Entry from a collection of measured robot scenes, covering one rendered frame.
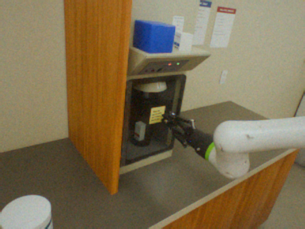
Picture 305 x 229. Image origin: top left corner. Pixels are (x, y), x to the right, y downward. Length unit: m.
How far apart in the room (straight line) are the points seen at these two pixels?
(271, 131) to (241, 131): 0.08
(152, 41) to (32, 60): 0.62
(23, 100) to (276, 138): 1.06
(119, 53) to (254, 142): 0.48
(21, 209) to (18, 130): 0.59
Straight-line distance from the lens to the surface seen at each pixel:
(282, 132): 0.76
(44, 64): 1.25
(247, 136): 0.75
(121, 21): 0.75
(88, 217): 0.97
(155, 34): 0.80
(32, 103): 1.30
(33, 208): 0.82
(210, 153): 0.88
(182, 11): 1.01
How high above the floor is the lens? 1.67
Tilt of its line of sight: 26 degrees down
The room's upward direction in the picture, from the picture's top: 8 degrees clockwise
